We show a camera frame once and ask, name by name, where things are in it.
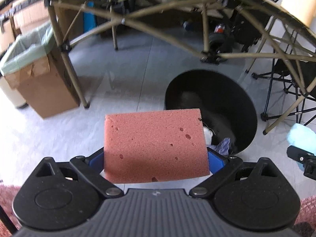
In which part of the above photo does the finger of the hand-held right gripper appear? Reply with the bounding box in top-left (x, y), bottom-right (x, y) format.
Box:
top-left (286, 145), bottom-right (316, 165)

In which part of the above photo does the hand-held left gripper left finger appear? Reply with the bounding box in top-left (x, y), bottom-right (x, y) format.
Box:
top-left (35, 148), bottom-right (124, 198)

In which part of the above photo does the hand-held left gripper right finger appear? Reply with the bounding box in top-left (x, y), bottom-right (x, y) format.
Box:
top-left (189, 147), bottom-right (282, 198)

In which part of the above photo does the purple cloth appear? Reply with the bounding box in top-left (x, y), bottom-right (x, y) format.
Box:
top-left (215, 138), bottom-right (235, 156)

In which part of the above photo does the light blue fluffy cloth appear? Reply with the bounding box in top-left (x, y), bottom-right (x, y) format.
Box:
top-left (286, 123), bottom-right (316, 172)

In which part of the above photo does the pink sponge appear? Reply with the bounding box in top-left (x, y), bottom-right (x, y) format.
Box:
top-left (104, 108), bottom-right (211, 184)

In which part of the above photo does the black trash bin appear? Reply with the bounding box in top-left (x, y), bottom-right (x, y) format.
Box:
top-left (164, 69), bottom-right (258, 157)

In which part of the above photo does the cream trash can black liner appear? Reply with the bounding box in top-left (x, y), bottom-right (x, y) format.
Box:
top-left (0, 76), bottom-right (28, 109)

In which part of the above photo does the tan folding table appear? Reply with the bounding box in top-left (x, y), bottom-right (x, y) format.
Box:
top-left (0, 0), bottom-right (316, 136)

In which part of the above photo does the cardboard box green liner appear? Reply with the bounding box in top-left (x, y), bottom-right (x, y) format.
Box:
top-left (0, 21), bottom-right (82, 119)

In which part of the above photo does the black folding chair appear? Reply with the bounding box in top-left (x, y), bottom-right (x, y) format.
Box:
top-left (252, 51), bottom-right (316, 127)

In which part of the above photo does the blue bag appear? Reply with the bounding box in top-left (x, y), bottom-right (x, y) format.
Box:
top-left (83, 0), bottom-right (96, 33)

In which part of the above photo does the large open cardboard box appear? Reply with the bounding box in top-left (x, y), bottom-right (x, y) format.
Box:
top-left (11, 0), bottom-right (51, 36)

